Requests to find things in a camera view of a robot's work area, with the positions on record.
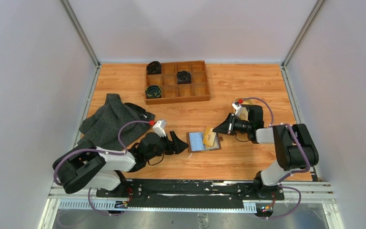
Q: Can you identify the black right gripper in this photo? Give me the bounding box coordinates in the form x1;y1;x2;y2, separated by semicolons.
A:
213;113;253;136

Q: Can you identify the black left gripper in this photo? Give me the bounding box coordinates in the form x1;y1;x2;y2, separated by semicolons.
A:
145;131;189;161

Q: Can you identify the brown leather card holder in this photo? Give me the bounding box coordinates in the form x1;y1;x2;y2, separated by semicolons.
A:
186;132;223;153

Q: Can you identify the yellow oval card tray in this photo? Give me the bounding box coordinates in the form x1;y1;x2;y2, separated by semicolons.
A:
232;97;254;110

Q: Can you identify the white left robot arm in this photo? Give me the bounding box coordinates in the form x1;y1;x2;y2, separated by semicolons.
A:
52;131;189;197

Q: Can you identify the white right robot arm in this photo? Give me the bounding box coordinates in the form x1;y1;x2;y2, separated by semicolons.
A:
213;105;319;199

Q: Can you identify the wooden compartment tray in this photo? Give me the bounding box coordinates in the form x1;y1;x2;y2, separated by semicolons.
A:
144;60;211;105

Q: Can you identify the black-green coiled belt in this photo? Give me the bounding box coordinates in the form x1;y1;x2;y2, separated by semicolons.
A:
145;85;162;99

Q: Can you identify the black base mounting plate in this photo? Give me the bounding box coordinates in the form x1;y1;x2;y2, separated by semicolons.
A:
94;179;285;209

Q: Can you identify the black coiled belt middle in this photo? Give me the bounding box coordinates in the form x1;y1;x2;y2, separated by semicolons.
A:
176;71;192;84

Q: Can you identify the dark grey dotted cloth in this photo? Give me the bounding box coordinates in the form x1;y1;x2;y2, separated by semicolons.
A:
77;94;155;150

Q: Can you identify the black coiled belt top-left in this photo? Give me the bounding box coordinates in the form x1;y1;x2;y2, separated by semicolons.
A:
146;61;162;75

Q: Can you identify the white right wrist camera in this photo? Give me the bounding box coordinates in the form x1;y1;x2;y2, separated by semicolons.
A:
232;102;243;118

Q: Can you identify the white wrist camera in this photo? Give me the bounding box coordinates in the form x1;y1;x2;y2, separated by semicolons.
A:
232;102;243;118
152;119;167;137

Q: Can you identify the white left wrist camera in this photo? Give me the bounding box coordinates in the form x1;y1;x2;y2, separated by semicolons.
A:
152;119;167;137

